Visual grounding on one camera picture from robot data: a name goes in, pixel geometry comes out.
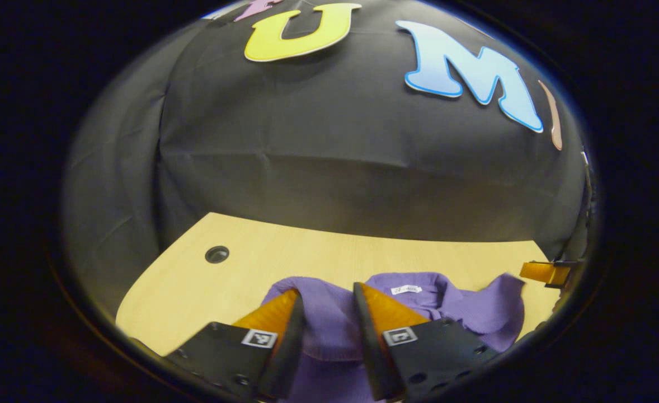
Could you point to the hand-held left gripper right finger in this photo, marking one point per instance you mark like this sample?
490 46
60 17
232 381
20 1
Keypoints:
371 358

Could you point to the black backdrop cloth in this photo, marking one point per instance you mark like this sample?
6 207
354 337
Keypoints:
335 168

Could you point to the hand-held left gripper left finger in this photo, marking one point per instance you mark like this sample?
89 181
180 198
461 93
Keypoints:
287 358

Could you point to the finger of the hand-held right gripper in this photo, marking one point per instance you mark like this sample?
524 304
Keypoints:
542 273

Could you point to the purple shirt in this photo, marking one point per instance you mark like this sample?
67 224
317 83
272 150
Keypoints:
335 324

